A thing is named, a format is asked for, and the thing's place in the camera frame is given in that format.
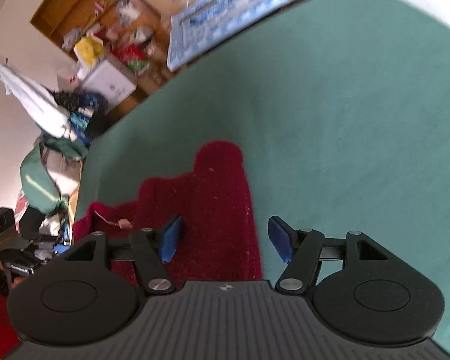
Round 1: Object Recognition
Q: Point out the dark red knit sweater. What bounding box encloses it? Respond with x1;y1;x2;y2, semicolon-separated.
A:
73;141;263;287

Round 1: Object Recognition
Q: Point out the teal hanging garment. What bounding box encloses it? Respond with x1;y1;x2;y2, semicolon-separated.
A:
20;136;88;216

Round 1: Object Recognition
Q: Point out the green table cloth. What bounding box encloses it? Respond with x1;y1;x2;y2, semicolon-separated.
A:
77;0;450;351

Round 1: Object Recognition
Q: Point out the white hanging cloth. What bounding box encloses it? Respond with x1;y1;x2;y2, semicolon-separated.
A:
0;63;76;140

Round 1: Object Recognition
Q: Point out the white cardboard box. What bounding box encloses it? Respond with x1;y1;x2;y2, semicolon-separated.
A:
80;55;137;113

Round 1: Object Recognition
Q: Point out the wooden shelf with clutter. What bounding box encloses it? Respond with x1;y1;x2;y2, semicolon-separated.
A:
31;0;179;122

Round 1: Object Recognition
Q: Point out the blue white patterned storage bag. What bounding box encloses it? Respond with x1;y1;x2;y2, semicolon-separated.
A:
166;0;298;72

